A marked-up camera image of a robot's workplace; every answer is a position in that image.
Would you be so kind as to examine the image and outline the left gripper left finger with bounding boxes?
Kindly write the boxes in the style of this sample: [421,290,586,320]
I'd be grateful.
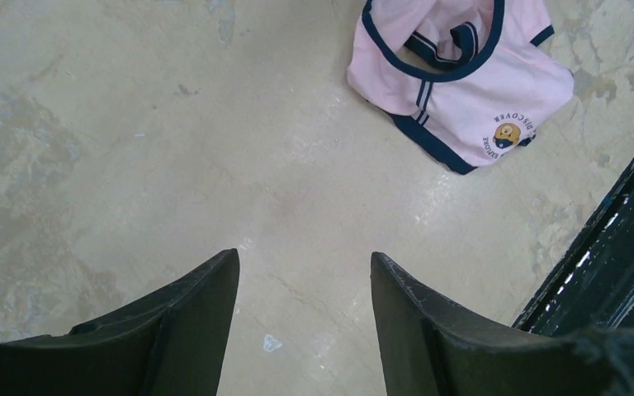
[0,249,240,395]

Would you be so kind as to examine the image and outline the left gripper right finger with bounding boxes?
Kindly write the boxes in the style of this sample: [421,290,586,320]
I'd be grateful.
[371,252,634,395]

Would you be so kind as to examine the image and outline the pink underwear navy trim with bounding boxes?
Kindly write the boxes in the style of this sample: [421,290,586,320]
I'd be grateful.
[347,0,574,175]

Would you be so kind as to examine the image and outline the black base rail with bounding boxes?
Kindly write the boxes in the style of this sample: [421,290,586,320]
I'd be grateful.
[513,158,634,337]

